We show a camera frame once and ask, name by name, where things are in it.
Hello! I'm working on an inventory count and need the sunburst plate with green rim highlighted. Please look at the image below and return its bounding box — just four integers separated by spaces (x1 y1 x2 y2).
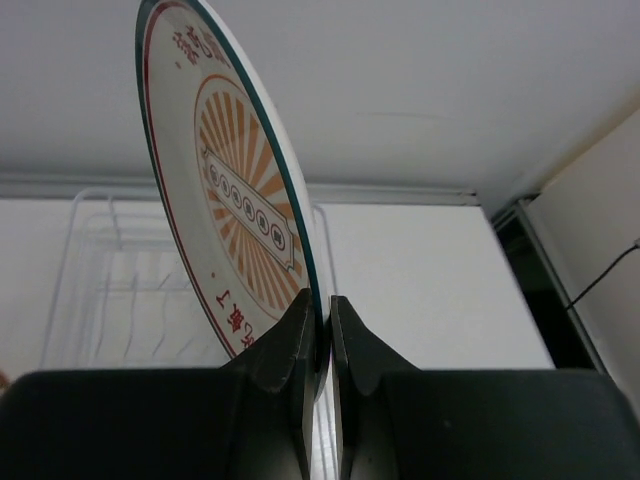
134 0 346 480

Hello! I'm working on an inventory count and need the white wire dish rack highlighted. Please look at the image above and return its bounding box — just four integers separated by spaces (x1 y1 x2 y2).
40 190 337 479

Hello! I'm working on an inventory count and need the black usb cable on wall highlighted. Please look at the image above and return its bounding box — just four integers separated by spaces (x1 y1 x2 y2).
567 238 640 307

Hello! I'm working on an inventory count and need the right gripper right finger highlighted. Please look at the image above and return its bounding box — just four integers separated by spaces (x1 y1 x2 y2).
330 296 639 479

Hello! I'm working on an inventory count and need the aluminium frame rail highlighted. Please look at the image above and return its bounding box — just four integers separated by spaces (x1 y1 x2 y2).
1 172 480 207

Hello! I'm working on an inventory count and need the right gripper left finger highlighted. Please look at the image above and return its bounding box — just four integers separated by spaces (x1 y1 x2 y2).
1 290 315 479

